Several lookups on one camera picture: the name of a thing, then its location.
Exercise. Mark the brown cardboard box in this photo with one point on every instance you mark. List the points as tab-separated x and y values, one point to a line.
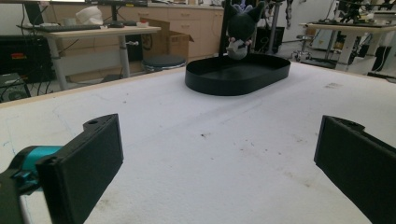
174	43

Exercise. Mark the black and pink plush toy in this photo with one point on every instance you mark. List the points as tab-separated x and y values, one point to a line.
241	28

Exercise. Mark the dark monitor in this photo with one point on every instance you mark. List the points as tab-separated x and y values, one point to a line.
35	12

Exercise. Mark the black oval tray with hanger stand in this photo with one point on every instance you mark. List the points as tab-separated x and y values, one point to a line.
224	81

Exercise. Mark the black box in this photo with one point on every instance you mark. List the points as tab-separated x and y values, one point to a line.
264	40

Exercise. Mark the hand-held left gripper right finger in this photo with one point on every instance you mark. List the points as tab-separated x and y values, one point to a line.
358	165

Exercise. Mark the wooden desk with white legs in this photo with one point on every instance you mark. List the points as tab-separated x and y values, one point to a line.
124	56

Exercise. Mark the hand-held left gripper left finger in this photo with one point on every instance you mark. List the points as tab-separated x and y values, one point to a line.
84	165

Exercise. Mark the white cloth bundle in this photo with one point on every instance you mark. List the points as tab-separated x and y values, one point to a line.
89	15

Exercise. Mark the light table with equipment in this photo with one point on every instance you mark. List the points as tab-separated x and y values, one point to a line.
348	31

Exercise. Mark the black equipment case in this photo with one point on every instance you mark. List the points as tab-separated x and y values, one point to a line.
25	62

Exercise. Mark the black keyboard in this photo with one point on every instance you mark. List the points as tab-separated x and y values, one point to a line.
62	28

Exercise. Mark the black round stool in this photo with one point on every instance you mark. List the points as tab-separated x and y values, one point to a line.
163	61

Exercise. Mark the white foam mat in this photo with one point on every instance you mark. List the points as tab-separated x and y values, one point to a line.
199	155

